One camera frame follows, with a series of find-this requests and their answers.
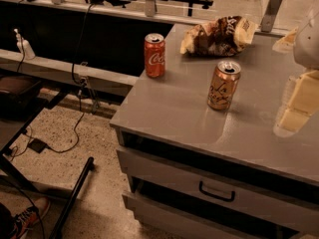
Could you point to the grey upper drawer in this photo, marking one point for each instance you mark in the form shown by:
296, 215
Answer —
254, 211

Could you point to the grey lower drawer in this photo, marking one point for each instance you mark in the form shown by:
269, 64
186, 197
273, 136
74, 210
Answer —
176, 221

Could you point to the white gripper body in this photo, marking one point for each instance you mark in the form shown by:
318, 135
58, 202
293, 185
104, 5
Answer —
308, 45

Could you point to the orange sneaker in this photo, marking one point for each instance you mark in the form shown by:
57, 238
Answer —
29, 217

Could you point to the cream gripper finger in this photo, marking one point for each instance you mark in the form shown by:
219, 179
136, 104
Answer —
286, 43
300, 101

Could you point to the brown chip bag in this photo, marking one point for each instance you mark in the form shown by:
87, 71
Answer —
223, 37

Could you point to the red cola can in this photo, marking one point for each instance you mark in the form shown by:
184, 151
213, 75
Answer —
154, 50

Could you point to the grey drawer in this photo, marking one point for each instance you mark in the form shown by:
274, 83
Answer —
176, 221
254, 211

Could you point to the black drawer handle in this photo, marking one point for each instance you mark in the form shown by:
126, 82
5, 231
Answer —
216, 194

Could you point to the black desk frame leg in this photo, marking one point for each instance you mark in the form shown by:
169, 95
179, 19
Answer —
57, 230

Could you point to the orange sparkling water can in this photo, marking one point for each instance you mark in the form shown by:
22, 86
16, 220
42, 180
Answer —
223, 85

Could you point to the metal railing post right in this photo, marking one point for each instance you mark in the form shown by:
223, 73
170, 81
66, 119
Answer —
269, 16

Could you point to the black power adapter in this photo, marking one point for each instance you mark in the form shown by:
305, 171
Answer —
37, 145

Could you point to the white spray bottle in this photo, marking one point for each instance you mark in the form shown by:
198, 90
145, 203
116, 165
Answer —
24, 46

